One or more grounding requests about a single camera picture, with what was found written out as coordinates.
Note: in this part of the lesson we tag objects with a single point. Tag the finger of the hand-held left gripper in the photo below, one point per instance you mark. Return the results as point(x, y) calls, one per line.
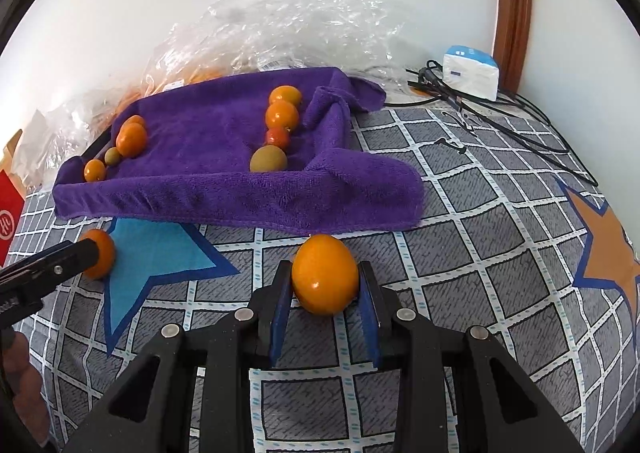
point(55, 263)

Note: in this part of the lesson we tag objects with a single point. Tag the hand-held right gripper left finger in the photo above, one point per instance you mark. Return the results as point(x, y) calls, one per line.
point(280, 318)

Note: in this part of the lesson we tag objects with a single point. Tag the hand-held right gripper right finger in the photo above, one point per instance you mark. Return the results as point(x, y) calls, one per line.
point(371, 323)

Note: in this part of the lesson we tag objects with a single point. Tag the large orange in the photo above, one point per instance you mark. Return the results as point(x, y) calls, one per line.
point(325, 278)

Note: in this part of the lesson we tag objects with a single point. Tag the small orange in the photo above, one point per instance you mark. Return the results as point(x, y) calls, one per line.
point(94, 170)

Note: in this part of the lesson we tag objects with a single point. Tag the yellow-green round fruit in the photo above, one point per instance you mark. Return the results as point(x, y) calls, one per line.
point(112, 156)
point(268, 159)

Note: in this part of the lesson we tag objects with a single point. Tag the small red tomato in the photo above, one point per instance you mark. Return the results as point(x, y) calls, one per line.
point(277, 138)

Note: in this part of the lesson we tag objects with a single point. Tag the purple towel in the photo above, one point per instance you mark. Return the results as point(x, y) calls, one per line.
point(210, 133)

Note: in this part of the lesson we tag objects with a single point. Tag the person's left hand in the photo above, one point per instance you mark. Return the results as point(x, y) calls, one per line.
point(27, 383)

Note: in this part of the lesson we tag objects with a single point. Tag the red paper bag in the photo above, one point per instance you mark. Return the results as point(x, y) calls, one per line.
point(9, 218)

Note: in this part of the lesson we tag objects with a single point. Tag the grey plaid blanket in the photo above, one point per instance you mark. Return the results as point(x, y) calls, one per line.
point(450, 258)

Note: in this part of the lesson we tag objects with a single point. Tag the white and blue box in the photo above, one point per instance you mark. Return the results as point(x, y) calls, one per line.
point(472, 73)

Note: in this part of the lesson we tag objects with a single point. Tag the crinkled clear plastic wrap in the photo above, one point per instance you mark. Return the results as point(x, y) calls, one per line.
point(310, 33)

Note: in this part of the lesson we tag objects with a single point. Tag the wooden bed frame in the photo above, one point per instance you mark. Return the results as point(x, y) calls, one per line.
point(12, 148)

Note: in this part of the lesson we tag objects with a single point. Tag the brown wooden door frame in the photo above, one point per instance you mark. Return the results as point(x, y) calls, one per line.
point(515, 8)

